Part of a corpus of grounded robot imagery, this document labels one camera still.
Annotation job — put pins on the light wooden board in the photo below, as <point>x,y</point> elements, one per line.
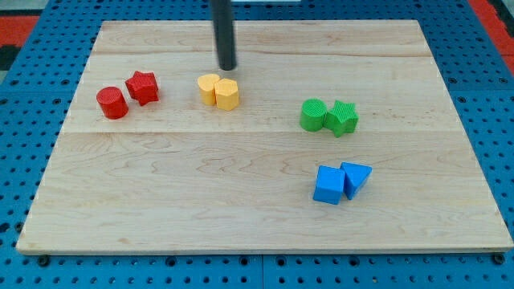
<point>178,177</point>

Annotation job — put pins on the green cylinder block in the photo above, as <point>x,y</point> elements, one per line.
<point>313,113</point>

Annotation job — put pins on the red star block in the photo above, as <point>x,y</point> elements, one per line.
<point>142,87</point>

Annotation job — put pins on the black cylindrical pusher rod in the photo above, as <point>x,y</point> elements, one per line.
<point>224,34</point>

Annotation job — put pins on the yellow heart block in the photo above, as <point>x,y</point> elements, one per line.
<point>206,88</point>

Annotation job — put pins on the green star block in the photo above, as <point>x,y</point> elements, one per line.
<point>342,118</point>

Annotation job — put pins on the yellow hexagon block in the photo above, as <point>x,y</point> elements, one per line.
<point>227,94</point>

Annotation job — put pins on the blue cube block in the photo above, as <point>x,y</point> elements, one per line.
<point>329,185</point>

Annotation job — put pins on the blue triangle block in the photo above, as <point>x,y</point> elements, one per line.
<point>356,175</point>

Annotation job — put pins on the red cylinder block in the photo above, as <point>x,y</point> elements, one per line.
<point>112,103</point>

